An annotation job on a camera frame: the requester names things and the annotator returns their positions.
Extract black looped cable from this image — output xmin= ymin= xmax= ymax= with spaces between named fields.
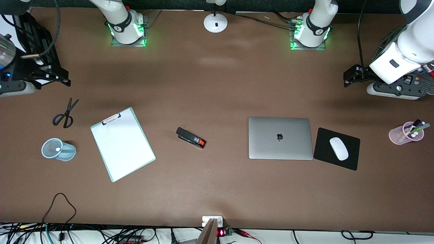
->
xmin=42 ymin=193 xmax=77 ymax=226

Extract black scissors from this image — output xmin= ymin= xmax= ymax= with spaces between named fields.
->
xmin=52 ymin=98 xmax=79 ymax=129

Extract black cable loop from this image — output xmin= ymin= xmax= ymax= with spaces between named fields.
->
xmin=341 ymin=230 xmax=374 ymax=241

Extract silver laptop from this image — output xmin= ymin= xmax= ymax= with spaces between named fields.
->
xmin=248 ymin=117 xmax=314 ymax=161

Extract black cable tangle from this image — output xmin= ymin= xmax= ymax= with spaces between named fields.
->
xmin=0 ymin=222 xmax=200 ymax=244

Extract green marker white cap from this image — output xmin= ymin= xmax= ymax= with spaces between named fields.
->
xmin=410 ymin=123 xmax=431 ymax=135

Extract white bracket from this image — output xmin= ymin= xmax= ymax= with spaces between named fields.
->
xmin=202 ymin=216 xmax=224 ymax=227

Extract purple marker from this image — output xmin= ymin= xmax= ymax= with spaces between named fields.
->
xmin=406 ymin=123 xmax=425 ymax=137

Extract black cables at arm base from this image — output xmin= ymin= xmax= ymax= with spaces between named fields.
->
xmin=237 ymin=11 xmax=300 ymax=30

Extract orange connector block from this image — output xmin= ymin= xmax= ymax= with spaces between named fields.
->
xmin=117 ymin=236 xmax=145 ymax=244

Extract light blue mesh cup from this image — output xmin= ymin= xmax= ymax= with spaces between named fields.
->
xmin=41 ymin=138 xmax=77 ymax=162

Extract red wire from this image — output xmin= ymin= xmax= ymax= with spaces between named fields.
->
xmin=234 ymin=229 xmax=262 ymax=244

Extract pink translucent cup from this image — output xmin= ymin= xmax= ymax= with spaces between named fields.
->
xmin=389 ymin=121 xmax=425 ymax=145

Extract teal clipboard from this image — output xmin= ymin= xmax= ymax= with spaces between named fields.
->
xmin=91 ymin=107 xmax=156 ymax=183

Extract black stacked letter tray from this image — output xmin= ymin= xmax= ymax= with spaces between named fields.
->
xmin=0 ymin=12 xmax=65 ymax=89

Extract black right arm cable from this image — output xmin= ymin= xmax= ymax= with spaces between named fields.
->
xmin=21 ymin=0 xmax=62 ymax=59

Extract black mouse pad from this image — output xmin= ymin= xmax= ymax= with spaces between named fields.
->
xmin=313 ymin=127 xmax=361 ymax=171

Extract grey camera mount beam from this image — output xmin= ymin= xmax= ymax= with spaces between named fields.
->
xmin=196 ymin=218 xmax=219 ymax=244

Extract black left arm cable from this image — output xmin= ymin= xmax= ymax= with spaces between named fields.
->
xmin=357 ymin=0 xmax=369 ymax=69

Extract black stapler orange tip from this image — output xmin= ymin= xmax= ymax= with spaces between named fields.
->
xmin=176 ymin=127 xmax=206 ymax=149

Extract white lamp base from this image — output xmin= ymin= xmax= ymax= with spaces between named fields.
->
xmin=203 ymin=0 xmax=228 ymax=34

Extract black wire mesh tray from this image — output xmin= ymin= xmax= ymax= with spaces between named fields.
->
xmin=375 ymin=24 xmax=434 ymax=94

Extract white computer mouse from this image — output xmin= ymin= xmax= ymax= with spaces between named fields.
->
xmin=329 ymin=137 xmax=349 ymax=161

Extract white paper sheet on clipboard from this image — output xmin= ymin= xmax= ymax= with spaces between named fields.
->
xmin=92 ymin=109 xmax=155 ymax=182

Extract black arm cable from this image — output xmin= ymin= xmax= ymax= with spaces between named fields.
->
xmin=21 ymin=0 xmax=62 ymax=59
xmin=357 ymin=0 xmax=369 ymax=69

